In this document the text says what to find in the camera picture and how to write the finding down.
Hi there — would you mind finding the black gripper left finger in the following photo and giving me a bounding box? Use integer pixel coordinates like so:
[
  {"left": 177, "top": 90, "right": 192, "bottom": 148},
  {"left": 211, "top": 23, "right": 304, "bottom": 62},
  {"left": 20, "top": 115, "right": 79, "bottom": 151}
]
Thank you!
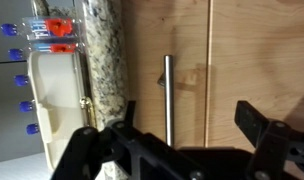
[{"left": 124, "top": 100, "right": 136, "bottom": 126}]

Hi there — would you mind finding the white rectangular dish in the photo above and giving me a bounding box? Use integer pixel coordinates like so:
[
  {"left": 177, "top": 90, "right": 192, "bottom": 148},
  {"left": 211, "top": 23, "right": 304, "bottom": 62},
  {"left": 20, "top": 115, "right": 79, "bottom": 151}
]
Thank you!
[{"left": 28, "top": 51, "right": 97, "bottom": 171}]

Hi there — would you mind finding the pack of water bottles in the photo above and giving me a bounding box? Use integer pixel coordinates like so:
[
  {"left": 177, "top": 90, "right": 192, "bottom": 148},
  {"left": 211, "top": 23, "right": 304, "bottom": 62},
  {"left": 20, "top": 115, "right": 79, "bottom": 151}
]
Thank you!
[{"left": 1, "top": 17, "right": 78, "bottom": 135}]

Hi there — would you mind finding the wooden drawer with steel handle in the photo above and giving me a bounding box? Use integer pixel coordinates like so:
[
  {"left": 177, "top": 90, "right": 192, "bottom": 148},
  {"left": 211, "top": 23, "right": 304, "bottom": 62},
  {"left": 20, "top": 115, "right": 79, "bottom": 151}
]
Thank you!
[{"left": 121, "top": 0, "right": 209, "bottom": 148}]

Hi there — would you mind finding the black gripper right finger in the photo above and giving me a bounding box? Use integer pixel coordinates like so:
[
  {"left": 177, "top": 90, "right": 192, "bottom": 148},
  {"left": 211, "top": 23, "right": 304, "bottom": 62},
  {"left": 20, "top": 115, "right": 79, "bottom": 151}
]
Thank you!
[{"left": 234, "top": 101, "right": 269, "bottom": 147}]

